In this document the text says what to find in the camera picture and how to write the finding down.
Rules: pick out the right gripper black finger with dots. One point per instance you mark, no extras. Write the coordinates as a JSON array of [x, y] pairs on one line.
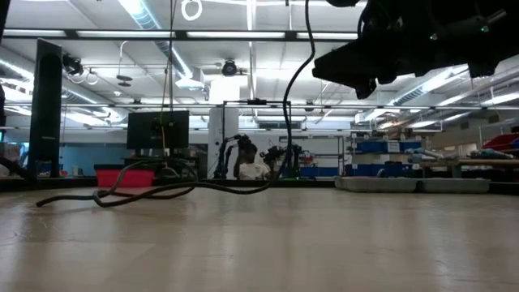
[[348, 67]]

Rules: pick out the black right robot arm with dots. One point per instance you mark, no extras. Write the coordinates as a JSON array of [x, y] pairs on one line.
[[511, 24]]

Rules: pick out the black background robot arm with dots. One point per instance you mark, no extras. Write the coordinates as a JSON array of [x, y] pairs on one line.
[[223, 158], [273, 154]]

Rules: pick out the blue storage bins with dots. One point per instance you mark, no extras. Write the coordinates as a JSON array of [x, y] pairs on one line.
[[373, 147]]

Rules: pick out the grey tool case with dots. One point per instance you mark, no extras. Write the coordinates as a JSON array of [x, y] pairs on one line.
[[405, 185]]

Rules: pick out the white column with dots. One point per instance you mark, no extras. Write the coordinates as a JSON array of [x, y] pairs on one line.
[[223, 121]]

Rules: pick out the person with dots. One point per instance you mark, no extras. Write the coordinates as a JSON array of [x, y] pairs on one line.
[[251, 170]]

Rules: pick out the black monitor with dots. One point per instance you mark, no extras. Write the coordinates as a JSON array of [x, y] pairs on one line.
[[142, 130]]

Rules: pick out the red plastic bin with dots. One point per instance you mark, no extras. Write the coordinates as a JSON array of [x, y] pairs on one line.
[[129, 178]]

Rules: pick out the black ceiling camera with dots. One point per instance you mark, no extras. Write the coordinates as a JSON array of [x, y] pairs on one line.
[[229, 68]]

